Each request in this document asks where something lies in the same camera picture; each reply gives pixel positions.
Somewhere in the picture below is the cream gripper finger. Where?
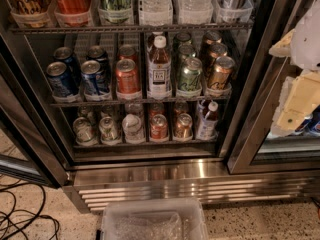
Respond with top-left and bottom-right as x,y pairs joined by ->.
270,70 -> 320,137
269,29 -> 294,58

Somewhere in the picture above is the clear water bottle front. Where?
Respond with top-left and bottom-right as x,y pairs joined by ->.
122,114 -> 145,144

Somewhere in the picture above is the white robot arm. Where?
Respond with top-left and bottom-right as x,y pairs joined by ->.
269,0 -> 320,137

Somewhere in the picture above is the blue pepsi can right fridge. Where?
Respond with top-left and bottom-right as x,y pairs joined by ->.
293,114 -> 313,135

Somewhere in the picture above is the silver can top shelf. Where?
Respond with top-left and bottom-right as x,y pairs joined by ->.
216,0 -> 251,23

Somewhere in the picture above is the right glass fridge door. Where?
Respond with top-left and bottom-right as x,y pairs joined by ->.
220,0 -> 319,175

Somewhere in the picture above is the tea bottle bottom shelf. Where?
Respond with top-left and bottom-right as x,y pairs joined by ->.
196,100 -> 218,140

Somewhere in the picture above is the clear water bottle top right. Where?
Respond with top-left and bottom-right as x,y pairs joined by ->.
177,0 -> 213,25

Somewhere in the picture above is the brown tea bottle front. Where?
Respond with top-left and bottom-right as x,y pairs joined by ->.
148,36 -> 171,99

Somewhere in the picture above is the tea bottle rear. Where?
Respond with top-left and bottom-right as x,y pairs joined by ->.
147,32 -> 164,53

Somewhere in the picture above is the clear water bottle top left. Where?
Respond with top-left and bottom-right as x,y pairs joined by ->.
139,0 -> 173,26

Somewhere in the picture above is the green can top shelf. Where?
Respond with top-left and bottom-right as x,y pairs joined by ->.
99,0 -> 132,24

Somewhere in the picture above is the steel fridge base grille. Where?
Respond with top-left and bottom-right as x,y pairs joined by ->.
63,158 -> 320,213

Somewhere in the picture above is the gold can top shelf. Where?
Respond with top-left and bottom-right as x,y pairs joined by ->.
8,0 -> 54,28

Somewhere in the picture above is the blue can far right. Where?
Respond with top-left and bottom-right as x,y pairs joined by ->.
308,109 -> 320,136

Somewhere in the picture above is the gold can front middle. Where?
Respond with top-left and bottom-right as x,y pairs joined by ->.
207,56 -> 235,91

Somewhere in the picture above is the gold can rear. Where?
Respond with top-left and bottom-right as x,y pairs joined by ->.
199,30 -> 222,59

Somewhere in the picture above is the green can front middle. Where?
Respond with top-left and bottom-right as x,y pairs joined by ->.
177,57 -> 202,98

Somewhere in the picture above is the copper can bottom rear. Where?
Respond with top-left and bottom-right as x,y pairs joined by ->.
173,101 -> 189,117

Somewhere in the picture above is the copper can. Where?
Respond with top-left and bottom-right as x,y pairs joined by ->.
173,101 -> 189,117
174,113 -> 193,141

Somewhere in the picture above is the copper can bottom front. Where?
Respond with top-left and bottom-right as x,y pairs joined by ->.
174,113 -> 193,141

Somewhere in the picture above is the orange can bottom rear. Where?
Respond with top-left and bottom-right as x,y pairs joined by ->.
149,103 -> 165,117

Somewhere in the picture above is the orange can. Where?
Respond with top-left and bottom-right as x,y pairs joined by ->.
149,103 -> 165,117
118,44 -> 138,63
150,114 -> 168,142
115,59 -> 142,100

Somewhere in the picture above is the orange can bottom front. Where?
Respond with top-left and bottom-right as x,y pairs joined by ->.
150,114 -> 168,142

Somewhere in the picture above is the orange can rear middle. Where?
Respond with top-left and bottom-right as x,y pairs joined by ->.
118,44 -> 138,63

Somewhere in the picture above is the orange can front middle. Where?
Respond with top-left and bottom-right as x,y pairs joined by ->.
115,59 -> 142,100

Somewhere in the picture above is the silver green can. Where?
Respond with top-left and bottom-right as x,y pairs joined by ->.
99,116 -> 121,145
77,106 -> 97,125
100,105 -> 119,121
73,117 -> 98,146

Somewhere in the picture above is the blue pepsi can front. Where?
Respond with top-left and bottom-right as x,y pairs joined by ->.
81,60 -> 111,101

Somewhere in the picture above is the clear plastic storage bin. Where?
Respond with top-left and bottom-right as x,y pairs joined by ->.
100,198 -> 209,240

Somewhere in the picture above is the silver green can rear left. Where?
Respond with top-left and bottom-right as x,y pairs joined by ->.
77,106 -> 97,125

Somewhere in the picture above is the silver green can bottom left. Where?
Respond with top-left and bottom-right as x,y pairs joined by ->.
73,117 -> 98,146

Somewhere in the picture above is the red cola can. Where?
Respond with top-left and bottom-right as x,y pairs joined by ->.
56,0 -> 91,27

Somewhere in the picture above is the blue can rear left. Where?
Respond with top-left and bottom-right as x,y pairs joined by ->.
53,47 -> 81,86

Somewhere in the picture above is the blue can front left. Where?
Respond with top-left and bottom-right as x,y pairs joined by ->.
46,62 -> 80,103

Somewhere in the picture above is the middle wire shelf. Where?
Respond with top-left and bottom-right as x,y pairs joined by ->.
50,94 -> 231,108

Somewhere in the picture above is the wire shelf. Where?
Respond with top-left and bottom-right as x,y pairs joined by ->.
9,21 -> 253,35
50,94 -> 231,108

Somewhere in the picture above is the top wire shelf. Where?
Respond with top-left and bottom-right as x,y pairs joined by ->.
9,21 -> 253,35

